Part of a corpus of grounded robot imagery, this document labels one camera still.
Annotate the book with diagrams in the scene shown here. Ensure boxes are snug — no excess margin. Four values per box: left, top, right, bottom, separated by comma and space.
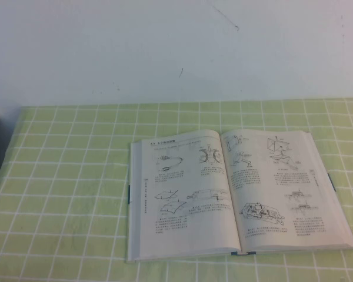
126, 129, 353, 263

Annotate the green checked tablecloth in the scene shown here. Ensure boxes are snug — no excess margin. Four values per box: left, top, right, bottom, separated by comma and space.
0, 98, 353, 282

